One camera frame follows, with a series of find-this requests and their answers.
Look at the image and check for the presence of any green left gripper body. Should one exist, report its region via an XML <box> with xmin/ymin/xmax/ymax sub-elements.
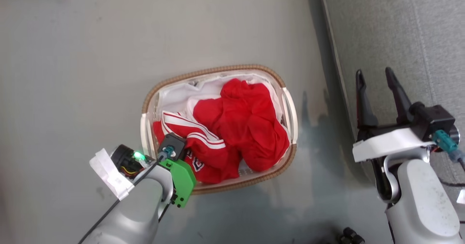
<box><xmin>159</xmin><ymin>158</ymin><xmax>197</xmax><ymax>208</ymax></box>

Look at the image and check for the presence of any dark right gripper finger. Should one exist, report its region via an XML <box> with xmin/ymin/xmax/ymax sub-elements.
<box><xmin>355</xmin><ymin>69</ymin><xmax>379</xmax><ymax>129</ymax></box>
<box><xmin>385</xmin><ymin>67</ymin><xmax>413</xmax><ymax>125</ymax></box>

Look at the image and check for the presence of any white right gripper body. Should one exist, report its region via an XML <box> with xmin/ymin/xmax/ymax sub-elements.
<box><xmin>352</xmin><ymin>123</ymin><xmax>437</xmax><ymax>163</ymax></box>

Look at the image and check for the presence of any red jersey with white stripes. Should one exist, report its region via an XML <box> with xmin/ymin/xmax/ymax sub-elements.
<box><xmin>153</xmin><ymin>111</ymin><xmax>242</xmax><ymax>185</ymax></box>

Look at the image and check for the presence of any plain red t-shirt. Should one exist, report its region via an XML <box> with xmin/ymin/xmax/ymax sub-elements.
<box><xmin>193</xmin><ymin>78</ymin><xmax>291</xmax><ymax>172</ymax></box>

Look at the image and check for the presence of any white basket liner cloth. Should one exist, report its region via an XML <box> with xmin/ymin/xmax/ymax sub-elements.
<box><xmin>158</xmin><ymin>73</ymin><xmax>288</xmax><ymax>135</ymax></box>

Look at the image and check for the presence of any white and brown laundry basket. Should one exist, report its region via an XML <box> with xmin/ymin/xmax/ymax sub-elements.
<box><xmin>140</xmin><ymin>64</ymin><xmax>299</xmax><ymax>196</ymax></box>

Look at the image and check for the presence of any grey fabric sofa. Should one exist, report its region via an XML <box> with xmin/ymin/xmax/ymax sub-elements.
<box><xmin>319</xmin><ymin>0</ymin><xmax>465</xmax><ymax>244</ymax></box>

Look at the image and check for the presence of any teal right camera connector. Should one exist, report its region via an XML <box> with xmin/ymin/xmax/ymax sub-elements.
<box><xmin>432</xmin><ymin>129</ymin><xmax>460</xmax><ymax>154</ymax></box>

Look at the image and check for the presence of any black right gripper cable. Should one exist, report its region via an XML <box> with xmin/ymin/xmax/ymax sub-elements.
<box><xmin>450</xmin><ymin>149</ymin><xmax>465</xmax><ymax>172</ymax></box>

